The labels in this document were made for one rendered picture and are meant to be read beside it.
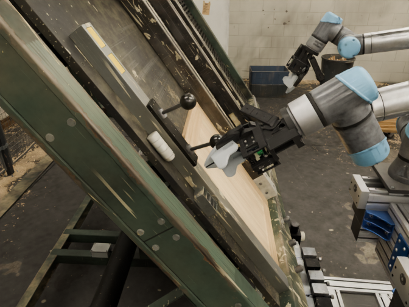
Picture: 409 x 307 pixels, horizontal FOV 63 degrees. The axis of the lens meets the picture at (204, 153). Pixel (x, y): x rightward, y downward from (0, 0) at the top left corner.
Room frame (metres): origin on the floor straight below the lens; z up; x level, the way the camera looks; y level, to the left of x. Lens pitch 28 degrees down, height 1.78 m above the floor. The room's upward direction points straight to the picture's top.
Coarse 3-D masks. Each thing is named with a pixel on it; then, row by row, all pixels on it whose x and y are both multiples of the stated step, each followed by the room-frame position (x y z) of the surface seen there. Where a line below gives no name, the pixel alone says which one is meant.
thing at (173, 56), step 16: (128, 0) 1.25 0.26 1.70; (144, 0) 1.26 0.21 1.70; (144, 16) 1.25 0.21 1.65; (144, 32) 1.25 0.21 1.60; (160, 32) 1.24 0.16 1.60; (160, 48) 1.24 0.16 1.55; (176, 48) 1.24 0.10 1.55; (176, 64) 1.24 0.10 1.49; (192, 80) 1.24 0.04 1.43; (208, 96) 1.23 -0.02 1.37; (208, 112) 1.23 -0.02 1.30; (224, 112) 1.28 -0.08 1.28; (224, 128) 1.23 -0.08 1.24; (256, 176) 1.22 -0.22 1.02; (272, 192) 1.21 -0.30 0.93
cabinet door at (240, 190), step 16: (192, 112) 1.10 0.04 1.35; (192, 128) 1.00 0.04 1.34; (208, 128) 1.16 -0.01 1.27; (192, 144) 0.90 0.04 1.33; (224, 176) 0.96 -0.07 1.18; (240, 176) 1.12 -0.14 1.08; (224, 192) 0.87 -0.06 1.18; (240, 192) 1.00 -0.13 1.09; (256, 192) 1.16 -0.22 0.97; (240, 208) 0.90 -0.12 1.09; (256, 208) 1.03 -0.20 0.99; (256, 224) 0.92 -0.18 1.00; (272, 240) 0.94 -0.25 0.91; (272, 256) 0.84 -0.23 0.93
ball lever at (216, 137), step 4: (212, 136) 0.71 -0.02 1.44; (216, 136) 0.71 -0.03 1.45; (220, 136) 0.71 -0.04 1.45; (212, 140) 0.71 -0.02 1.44; (216, 140) 0.70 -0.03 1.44; (188, 144) 0.77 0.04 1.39; (200, 144) 0.75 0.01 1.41; (204, 144) 0.73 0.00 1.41; (208, 144) 0.73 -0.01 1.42; (212, 144) 0.70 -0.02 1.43; (188, 148) 0.76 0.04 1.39; (192, 148) 0.76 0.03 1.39; (196, 148) 0.75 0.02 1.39; (200, 148) 0.74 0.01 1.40; (192, 152) 0.76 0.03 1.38
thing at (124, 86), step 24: (96, 48) 0.76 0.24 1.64; (120, 72) 0.76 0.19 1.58; (120, 96) 0.76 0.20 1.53; (144, 96) 0.79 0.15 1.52; (144, 120) 0.75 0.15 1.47; (168, 144) 0.75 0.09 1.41; (192, 168) 0.75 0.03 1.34; (216, 192) 0.76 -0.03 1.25; (216, 216) 0.74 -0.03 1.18; (240, 240) 0.74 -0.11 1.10; (264, 264) 0.73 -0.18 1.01; (288, 288) 0.73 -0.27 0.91
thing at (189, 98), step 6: (186, 96) 0.71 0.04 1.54; (192, 96) 0.71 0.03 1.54; (180, 102) 0.71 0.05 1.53; (186, 102) 0.70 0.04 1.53; (192, 102) 0.71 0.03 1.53; (162, 108) 0.78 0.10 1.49; (168, 108) 0.76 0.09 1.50; (174, 108) 0.74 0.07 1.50; (186, 108) 0.71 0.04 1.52; (192, 108) 0.71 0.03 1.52; (162, 114) 0.77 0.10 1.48
